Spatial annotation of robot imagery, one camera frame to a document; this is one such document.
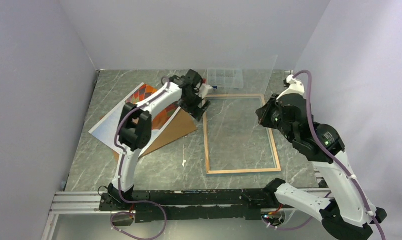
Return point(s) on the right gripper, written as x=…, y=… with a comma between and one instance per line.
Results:
x=264, y=112

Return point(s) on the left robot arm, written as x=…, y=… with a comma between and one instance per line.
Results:
x=134, y=130

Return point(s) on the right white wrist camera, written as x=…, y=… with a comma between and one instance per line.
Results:
x=293, y=86

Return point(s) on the brown backing board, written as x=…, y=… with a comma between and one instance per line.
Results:
x=178, y=127

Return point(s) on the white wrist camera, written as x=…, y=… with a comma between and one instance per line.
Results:
x=293, y=86
x=204, y=90

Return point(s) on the black base bar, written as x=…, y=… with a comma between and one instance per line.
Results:
x=155, y=212

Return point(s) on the clear glass pane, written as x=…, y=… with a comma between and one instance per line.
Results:
x=239, y=90

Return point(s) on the clear plastic organizer box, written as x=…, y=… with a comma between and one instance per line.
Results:
x=229, y=78

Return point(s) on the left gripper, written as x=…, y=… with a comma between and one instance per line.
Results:
x=195, y=110

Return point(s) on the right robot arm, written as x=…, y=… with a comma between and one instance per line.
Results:
x=348, y=215

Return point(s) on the aluminium rail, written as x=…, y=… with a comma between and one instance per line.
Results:
x=93, y=202

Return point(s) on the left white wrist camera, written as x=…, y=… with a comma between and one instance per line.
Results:
x=204, y=90

